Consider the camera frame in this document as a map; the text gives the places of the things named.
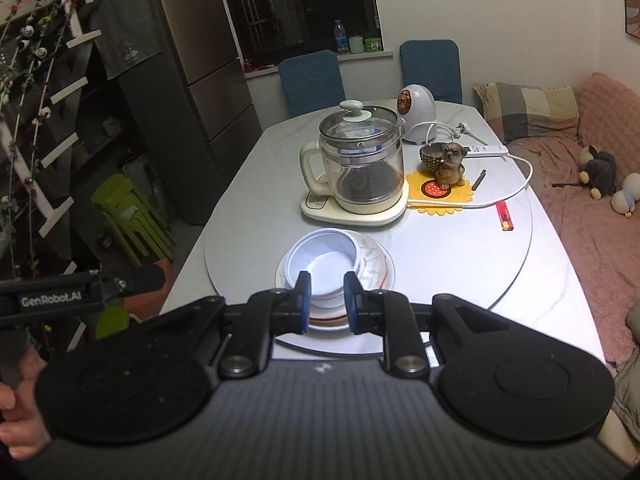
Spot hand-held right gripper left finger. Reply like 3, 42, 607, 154
150, 271, 312, 378

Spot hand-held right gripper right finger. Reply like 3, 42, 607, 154
344, 271, 511, 377

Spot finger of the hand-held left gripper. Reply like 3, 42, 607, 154
97, 264, 167, 302

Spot white red-flower plate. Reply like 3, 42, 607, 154
275, 240, 397, 333

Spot wide white bowl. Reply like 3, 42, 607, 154
284, 228, 365, 313

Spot person's left hand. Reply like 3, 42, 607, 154
0, 346, 52, 461

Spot round green wheeled stool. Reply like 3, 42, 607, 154
94, 305, 132, 341

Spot stack of green stools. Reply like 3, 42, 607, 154
91, 174, 177, 267

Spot grey round turntable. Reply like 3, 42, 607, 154
204, 145, 535, 358

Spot glass electric kettle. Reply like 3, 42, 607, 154
300, 100, 406, 213

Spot yellow flower-shaped mat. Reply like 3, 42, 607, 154
404, 169, 476, 217

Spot brown dog figurine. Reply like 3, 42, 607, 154
419, 142, 468, 191

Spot grey refrigerator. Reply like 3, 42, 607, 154
97, 0, 263, 226

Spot white egg-shaped appliance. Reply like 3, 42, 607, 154
396, 84, 438, 143

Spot blue upholstered chair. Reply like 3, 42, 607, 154
399, 40, 463, 106
278, 50, 347, 118

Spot pink blanket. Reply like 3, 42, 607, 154
505, 72, 640, 366

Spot grey bird-print cloth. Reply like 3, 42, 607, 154
90, 0, 163, 81

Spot plaid pillow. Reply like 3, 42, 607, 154
474, 82, 581, 145

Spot dark mouse plush toy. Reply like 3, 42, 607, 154
577, 145, 618, 200

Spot pale blue plush toy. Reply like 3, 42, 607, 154
611, 172, 640, 218

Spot dark window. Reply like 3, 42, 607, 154
215, 0, 383, 61

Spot white appliance cord with plug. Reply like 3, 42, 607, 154
424, 120, 488, 146

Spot white power cable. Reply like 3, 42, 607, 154
406, 152, 535, 208

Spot white slatted wall shelf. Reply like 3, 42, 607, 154
0, 0, 106, 281

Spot framed leaf wall picture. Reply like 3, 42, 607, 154
620, 0, 640, 41

